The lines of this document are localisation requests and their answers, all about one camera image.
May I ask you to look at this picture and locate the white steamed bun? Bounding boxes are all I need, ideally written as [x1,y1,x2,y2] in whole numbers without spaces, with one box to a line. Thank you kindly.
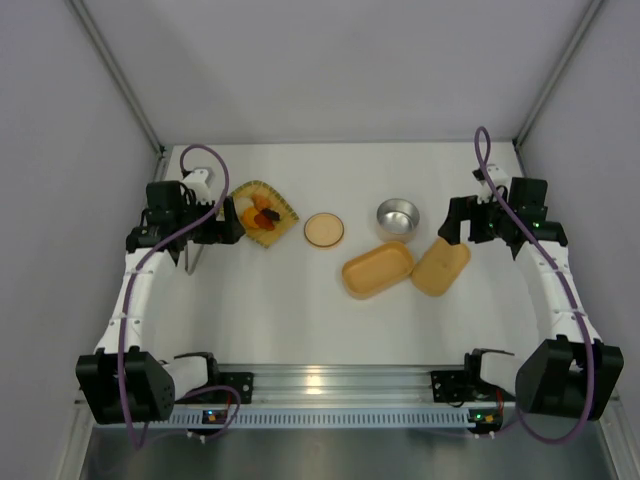
[234,197,254,216]

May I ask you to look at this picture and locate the orange egg tart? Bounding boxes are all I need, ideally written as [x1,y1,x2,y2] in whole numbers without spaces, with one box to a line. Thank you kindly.
[242,207,260,229]

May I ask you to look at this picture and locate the metal tongs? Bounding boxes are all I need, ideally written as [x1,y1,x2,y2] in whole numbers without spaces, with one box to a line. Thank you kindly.
[184,242,204,276]

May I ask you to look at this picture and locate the fried chicken piece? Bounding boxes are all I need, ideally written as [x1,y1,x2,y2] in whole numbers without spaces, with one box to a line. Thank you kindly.
[252,194,272,211]

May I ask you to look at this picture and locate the black sea cucumber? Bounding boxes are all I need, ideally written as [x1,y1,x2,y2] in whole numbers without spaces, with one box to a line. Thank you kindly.
[261,209,281,222]

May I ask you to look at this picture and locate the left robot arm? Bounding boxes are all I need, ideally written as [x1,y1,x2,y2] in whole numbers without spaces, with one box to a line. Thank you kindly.
[75,169,245,425]

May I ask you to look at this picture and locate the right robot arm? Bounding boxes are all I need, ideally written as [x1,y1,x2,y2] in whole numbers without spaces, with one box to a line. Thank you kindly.
[437,173,624,424]

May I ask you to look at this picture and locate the tan rectangular box lid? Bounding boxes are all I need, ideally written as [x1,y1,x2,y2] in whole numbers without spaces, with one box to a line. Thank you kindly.
[411,237,471,297]

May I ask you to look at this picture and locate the tan rectangular lunch box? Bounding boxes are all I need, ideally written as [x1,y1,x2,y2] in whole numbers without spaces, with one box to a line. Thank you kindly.
[341,241,415,300]

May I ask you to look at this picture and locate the red-orange food slice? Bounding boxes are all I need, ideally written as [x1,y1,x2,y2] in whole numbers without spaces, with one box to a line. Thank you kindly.
[254,213,275,231]

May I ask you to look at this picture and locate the bamboo fan-shaped tray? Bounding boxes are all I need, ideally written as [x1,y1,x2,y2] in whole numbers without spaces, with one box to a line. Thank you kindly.
[231,180,299,249]

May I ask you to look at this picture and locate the round steel-lined container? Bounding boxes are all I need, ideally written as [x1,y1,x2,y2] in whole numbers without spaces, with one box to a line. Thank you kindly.
[376,198,421,243]

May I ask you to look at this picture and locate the round beige lid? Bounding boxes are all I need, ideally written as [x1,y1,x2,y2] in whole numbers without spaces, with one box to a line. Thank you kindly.
[304,212,345,249]

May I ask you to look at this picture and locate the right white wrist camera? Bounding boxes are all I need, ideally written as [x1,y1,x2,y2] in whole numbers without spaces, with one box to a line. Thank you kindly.
[473,163,511,204]

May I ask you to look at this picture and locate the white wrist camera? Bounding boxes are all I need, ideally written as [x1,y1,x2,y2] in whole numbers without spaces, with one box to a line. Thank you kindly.
[182,168,214,203]
[473,163,511,204]

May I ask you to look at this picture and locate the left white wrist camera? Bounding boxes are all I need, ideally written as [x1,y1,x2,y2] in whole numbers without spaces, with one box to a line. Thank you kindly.
[182,168,214,203]

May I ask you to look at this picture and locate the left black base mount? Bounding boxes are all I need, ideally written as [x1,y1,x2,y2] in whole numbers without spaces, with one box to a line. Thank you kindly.
[213,371,255,405]

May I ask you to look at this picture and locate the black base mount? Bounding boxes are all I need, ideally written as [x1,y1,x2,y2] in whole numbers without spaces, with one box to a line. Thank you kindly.
[213,371,255,405]
[430,370,473,408]

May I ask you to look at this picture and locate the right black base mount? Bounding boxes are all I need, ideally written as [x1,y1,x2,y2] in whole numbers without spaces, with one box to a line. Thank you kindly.
[430,370,473,408]

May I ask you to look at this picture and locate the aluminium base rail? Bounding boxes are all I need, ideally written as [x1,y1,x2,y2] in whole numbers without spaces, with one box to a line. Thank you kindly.
[74,363,621,404]

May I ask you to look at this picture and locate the slotted cable duct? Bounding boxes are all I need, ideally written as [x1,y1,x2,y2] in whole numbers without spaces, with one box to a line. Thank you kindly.
[151,407,478,429]

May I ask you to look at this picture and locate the right aluminium frame post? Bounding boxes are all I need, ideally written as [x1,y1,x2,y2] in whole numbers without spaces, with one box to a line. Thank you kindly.
[512,0,608,152]

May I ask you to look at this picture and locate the aluminium frame post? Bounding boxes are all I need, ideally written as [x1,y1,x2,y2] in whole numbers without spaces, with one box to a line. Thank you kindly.
[512,0,608,152]
[65,0,166,157]

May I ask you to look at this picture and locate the left aluminium frame post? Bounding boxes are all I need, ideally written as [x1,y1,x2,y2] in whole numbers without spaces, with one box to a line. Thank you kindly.
[65,0,166,157]

